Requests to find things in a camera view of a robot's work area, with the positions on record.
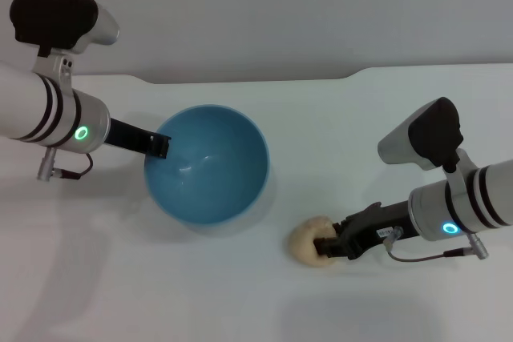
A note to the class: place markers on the left wrist camera housing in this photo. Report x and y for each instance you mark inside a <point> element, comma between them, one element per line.
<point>52,17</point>

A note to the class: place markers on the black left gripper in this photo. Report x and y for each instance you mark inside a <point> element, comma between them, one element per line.
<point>126,135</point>

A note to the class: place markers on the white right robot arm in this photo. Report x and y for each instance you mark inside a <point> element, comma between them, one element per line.
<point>469,202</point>

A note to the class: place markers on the egg yolk pastry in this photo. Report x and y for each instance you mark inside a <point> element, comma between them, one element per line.
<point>306,238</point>

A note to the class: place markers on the blue bowl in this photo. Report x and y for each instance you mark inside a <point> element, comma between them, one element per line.
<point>208,166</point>

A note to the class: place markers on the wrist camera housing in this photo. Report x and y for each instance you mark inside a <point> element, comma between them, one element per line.
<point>52,17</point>
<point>425,133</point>

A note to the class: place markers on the right wrist camera housing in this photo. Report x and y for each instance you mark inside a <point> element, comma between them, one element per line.
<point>425,133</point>

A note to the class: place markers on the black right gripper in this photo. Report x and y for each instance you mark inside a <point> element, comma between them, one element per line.
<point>380,224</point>

